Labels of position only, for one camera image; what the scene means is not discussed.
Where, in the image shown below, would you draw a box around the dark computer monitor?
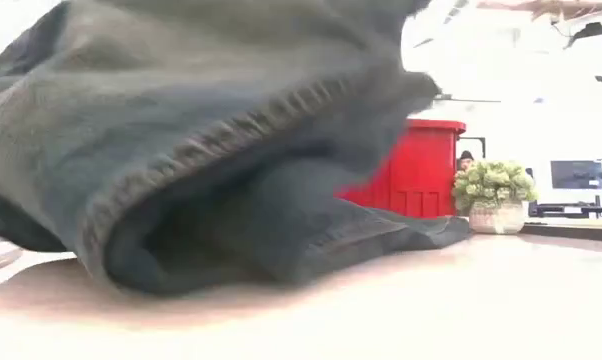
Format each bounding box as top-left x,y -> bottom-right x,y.
550,159 -> 602,190

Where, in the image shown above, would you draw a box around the dark navy jeans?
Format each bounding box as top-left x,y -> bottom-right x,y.
0,0 -> 472,296

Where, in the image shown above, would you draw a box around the red plastic laundry bin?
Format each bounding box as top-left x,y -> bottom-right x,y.
333,118 -> 467,220

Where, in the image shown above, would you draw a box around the person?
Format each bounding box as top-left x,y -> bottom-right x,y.
455,149 -> 476,174

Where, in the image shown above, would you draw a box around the green artificial plant in pot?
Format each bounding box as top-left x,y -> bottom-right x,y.
452,159 -> 540,235

